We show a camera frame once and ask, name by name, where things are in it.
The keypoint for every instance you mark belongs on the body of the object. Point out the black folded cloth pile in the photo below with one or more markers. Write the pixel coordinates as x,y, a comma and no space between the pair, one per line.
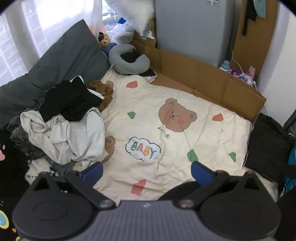
266,148

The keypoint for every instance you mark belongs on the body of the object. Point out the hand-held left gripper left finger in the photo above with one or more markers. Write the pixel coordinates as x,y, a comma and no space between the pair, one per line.
93,173

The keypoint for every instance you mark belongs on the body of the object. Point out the pink bottle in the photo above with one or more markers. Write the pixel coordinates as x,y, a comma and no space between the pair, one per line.
251,70

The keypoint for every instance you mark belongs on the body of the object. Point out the floral cloth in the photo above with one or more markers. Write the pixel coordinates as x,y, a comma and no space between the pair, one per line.
150,79

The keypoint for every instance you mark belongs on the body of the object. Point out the light grey hoodie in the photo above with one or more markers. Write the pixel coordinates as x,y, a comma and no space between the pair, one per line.
81,139

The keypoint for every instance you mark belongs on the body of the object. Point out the teal printed bag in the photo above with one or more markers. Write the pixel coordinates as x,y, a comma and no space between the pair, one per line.
292,157

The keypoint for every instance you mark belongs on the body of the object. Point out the black pants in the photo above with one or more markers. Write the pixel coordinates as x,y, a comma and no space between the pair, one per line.
55,102

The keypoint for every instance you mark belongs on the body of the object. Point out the blue plastic scrap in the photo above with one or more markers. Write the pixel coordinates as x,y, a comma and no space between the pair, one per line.
121,20

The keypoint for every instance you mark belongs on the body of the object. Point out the clear plastic bag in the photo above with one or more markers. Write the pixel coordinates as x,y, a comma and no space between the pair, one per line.
121,31

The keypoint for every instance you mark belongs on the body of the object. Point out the black top with white collar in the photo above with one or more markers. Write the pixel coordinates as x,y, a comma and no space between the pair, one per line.
79,102

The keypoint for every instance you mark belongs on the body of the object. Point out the brown cardboard sheet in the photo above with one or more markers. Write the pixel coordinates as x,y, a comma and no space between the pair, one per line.
208,78

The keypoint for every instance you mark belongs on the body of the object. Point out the white black patterned cloth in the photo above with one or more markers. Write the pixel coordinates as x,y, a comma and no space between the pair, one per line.
37,170

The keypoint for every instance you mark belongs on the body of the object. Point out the brown wooden board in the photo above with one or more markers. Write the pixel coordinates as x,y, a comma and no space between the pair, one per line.
254,46

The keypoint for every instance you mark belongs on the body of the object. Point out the grey cabinet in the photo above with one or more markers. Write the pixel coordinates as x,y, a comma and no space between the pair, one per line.
196,30

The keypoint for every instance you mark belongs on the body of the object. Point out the white plastic bag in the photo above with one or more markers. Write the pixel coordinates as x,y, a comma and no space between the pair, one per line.
136,14

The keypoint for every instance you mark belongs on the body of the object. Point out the brown garment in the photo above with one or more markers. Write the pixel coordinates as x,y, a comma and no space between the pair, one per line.
104,90

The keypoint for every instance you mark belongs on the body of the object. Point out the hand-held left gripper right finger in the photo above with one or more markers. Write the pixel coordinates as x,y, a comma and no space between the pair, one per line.
201,173

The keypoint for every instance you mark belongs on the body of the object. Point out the grey camouflage pants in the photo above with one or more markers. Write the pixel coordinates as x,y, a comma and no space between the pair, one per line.
20,139

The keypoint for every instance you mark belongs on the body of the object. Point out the brown teddy bear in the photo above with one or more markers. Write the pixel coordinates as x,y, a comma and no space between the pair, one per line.
105,41

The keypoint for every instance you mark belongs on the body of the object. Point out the blue-capped detergent bottle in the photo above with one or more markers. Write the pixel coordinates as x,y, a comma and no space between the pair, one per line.
224,66

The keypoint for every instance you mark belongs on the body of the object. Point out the purple white packet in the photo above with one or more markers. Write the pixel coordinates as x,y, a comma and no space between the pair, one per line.
240,76

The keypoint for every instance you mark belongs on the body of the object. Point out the black paw-print cloth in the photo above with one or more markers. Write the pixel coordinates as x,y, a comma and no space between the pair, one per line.
11,176

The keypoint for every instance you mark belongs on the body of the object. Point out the teal hanging cloth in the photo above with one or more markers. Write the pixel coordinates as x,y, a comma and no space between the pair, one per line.
260,8

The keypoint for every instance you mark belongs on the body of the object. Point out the cream bear-print blanket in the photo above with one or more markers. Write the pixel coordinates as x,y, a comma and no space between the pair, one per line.
161,143

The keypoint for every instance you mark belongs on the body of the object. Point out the grey neck pillow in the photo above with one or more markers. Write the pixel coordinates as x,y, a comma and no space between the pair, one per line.
115,55

